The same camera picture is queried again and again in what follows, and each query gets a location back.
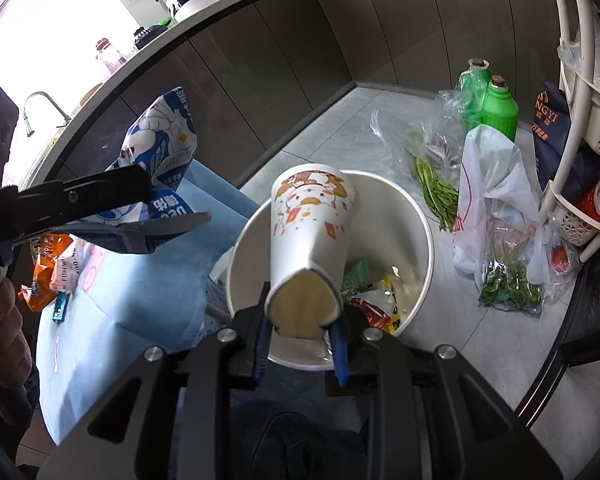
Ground orange snack wrapper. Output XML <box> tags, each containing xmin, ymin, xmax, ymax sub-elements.
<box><xmin>18</xmin><ymin>233</ymin><xmax>73</xmax><ymax>313</ymax></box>

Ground blue white milk carton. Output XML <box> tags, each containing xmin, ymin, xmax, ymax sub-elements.
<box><xmin>67</xmin><ymin>87</ymin><xmax>211</xmax><ymax>255</ymax></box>

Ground white paper cup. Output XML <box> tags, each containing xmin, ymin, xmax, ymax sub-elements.
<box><xmin>265</xmin><ymin>164</ymin><xmax>360</xmax><ymax>339</ymax></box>

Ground chrome kitchen faucet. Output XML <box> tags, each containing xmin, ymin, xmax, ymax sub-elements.
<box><xmin>21</xmin><ymin>90</ymin><xmax>72</xmax><ymax>138</ymax></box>

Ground white round trash bin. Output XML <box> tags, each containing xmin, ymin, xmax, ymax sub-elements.
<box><xmin>225</xmin><ymin>169</ymin><xmax>436</xmax><ymax>373</ymax></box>

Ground grey kitchen cabinets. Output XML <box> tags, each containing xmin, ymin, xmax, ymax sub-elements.
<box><xmin>31</xmin><ymin>0</ymin><xmax>559</xmax><ymax>183</ymax></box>

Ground person's left hand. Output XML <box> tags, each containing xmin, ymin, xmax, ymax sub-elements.
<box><xmin>0</xmin><ymin>278</ymin><xmax>32</xmax><ymax>389</ymax></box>

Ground small blue wrapper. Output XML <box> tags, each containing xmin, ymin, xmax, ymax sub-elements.
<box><xmin>52</xmin><ymin>292</ymin><xmax>71</xmax><ymax>324</ymax></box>

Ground red sauce packet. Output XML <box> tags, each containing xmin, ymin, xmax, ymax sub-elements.
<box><xmin>350</xmin><ymin>298</ymin><xmax>393</xmax><ymax>334</ymax></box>

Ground blue cartoon tablecloth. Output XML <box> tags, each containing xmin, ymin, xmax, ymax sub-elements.
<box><xmin>35</xmin><ymin>162</ymin><xmax>258</xmax><ymax>443</ymax></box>

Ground white plastic bag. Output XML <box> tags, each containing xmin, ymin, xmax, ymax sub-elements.
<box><xmin>453</xmin><ymin>125</ymin><xmax>540</xmax><ymax>287</ymax></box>

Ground white plastic storage rack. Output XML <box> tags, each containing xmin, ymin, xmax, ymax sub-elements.
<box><xmin>540</xmin><ymin>0</ymin><xmax>600</xmax><ymax>262</ymax></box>

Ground clear bag with green beans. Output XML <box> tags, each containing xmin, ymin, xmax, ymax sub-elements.
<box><xmin>370</xmin><ymin>90</ymin><xmax>469</xmax><ymax>232</ymax></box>

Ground green bottle front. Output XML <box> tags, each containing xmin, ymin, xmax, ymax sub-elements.
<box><xmin>481</xmin><ymin>75</ymin><xmax>519</xmax><ymax>142</ymax></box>

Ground green bottle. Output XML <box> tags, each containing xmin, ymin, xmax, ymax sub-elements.
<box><xmin>456</xmin><ymin>58</ymin><xmax>491</xmax><ymax>130</ymax></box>
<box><xmin>481</xmin><ymin>75</ymin><xmax>519</xmax><ymax>142</ymax></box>

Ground dark blue shopping bag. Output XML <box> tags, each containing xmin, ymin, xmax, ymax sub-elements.
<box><xmin>531</xmin><ymin>81</ymin><xmax>600</xmax><ymax>200</ymax></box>

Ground green bottle rear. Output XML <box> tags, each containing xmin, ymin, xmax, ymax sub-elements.
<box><xmin>456</xmin><ymin>58</ymin><xmax>491</xmax><ymax>130</ymax></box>

